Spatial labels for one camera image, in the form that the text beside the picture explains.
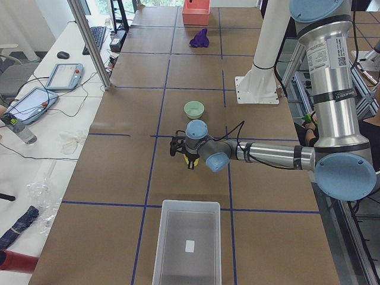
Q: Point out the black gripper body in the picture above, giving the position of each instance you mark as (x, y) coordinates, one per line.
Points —
(190, 157)

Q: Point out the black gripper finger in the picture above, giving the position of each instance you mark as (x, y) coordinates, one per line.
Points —
(191, 165)

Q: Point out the yellow plastic cup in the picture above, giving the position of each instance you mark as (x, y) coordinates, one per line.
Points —
(187, 160)

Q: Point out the purple cloth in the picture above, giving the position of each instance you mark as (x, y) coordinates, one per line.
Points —
(200, 40)

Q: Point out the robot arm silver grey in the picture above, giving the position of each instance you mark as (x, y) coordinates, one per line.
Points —
(340, 161)

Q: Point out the clear plastic storage box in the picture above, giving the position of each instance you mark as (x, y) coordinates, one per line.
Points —
(189, 243)

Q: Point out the black power box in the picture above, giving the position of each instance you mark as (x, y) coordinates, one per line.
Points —
(117, 41)

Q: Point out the mint green bowl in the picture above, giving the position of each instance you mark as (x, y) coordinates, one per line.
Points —
(194, 109)

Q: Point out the green handheld object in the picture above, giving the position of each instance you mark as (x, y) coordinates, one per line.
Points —
(308, 118)

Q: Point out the coral pink bin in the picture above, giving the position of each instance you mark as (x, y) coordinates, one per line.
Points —
(196, 12)

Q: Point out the crumpled clear plastic wrap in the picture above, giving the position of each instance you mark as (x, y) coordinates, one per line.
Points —
(47, 201)

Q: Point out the far teach pendant tablet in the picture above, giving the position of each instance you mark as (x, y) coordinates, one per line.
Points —
(65, 77)

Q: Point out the teach pendant tablet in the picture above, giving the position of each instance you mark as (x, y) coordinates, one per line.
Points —
(33, 105)
(65, 77)

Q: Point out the black keyboard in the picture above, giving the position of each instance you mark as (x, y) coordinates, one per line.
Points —
(98, 34)

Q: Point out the near teach pendant tablet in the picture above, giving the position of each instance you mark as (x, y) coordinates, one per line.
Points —
(33, 105)

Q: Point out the black computer mouse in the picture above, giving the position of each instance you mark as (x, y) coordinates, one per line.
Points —
(63, 55)

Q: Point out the folded dark blue umbrella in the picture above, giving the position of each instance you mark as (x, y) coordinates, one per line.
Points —
(23, 223)

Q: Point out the clear water bottle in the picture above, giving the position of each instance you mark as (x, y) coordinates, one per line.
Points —
(18, 128)

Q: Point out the grey office chair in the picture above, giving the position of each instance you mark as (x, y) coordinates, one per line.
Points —
(14, 76)

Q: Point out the red cylinder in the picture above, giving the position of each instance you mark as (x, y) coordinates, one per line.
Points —
(16, 262)

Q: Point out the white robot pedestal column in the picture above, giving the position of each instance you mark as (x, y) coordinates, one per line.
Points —
(259, 86)

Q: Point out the aluminium frame post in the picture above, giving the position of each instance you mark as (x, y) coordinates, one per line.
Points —
(80, 18)

